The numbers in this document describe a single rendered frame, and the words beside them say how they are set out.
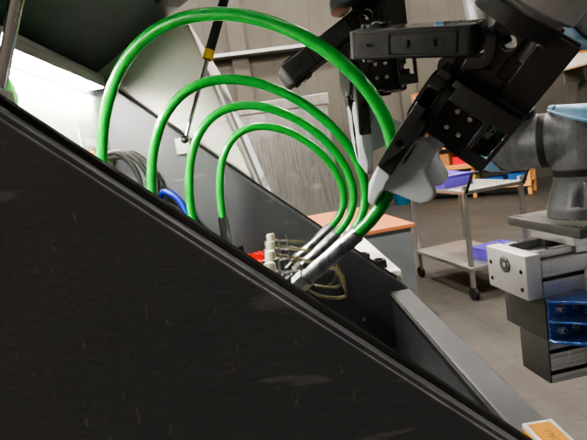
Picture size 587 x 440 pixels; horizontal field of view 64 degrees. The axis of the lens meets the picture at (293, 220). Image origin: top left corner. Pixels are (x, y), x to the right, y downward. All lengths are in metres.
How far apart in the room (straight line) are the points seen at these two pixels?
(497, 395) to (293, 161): 7.28
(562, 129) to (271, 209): 0.60
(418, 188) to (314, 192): 7.40
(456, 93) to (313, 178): 7.44
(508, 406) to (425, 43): 0.39
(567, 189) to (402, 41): 0.73
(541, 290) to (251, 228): 0.58
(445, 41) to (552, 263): 0.69
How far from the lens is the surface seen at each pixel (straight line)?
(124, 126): 0.97
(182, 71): 0.99
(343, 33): 0.60
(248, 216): 0.93
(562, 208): 1.10
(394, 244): 3.33
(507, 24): 0.40
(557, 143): 1.10
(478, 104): 0.41
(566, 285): 1.08
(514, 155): 1.12
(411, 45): 0.44
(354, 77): 0.49
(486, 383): 0.64
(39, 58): 0.72
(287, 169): 7.76
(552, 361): 1.11
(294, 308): 0.28
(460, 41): 0.42
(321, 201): 7.88
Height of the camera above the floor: 1.25
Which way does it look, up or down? 8 degrees down
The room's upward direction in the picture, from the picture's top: 9 degrees counter-clockwise
